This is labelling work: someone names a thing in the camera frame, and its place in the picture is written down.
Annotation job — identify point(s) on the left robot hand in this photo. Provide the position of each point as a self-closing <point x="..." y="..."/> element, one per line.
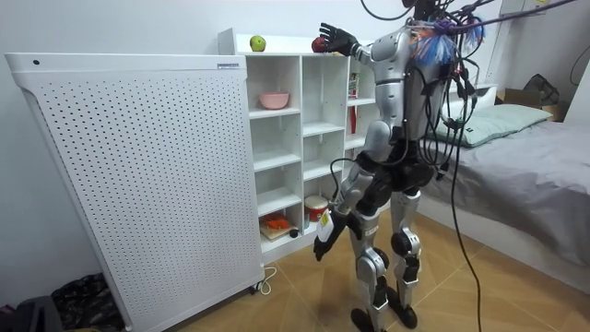
<point x="325" y="228"/>

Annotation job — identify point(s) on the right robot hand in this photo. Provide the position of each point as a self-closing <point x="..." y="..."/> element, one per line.
<point x="340" y="40"/>

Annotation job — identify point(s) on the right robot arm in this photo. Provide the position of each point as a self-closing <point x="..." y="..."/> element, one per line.
<point x="363" y="53"/>

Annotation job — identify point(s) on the red and white canister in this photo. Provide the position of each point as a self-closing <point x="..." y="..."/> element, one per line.
<point x="315" y="208"/>

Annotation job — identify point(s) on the red apple soft toy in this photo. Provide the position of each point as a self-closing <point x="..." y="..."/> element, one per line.
<point x="318" y="45"/>

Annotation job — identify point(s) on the small black ball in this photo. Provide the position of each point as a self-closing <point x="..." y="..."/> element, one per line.
<point x="293" y="233"/>

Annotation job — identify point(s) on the orange toy on board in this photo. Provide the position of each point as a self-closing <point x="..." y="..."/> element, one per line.
<point x="275" y="224"/>

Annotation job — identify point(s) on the white shelf unit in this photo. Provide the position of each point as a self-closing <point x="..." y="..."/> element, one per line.
<point x="322" y="92"/>

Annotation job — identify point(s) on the robot legs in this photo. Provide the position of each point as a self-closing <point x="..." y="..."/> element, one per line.
<point x="369" y="267"/>

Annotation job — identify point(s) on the green apple soft toy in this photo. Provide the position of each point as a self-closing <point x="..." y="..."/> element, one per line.
<point x="257" y="43"/>

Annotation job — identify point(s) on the pink bowl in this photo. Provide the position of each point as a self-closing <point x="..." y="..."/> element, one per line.
<point x="274" y="100"/>

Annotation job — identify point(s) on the robot body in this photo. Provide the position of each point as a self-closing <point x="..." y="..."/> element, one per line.
<point x="417" y="101"/>

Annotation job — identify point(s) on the pale green pillow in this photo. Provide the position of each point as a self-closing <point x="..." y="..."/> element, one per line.
<point x="493" y="122"/>

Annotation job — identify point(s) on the white perforated air purifier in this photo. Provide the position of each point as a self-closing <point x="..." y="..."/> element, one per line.
<point x="147" y="184"/>

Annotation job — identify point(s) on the cardboard box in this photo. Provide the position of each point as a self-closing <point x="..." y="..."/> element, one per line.
<point x="516" y="98"/>

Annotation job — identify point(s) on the grey bed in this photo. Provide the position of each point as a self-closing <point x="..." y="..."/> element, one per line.
<point x="521" y="184"/>

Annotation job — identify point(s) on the black plastic bag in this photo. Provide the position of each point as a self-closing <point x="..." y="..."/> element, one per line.
<point x="87" y="299"/>

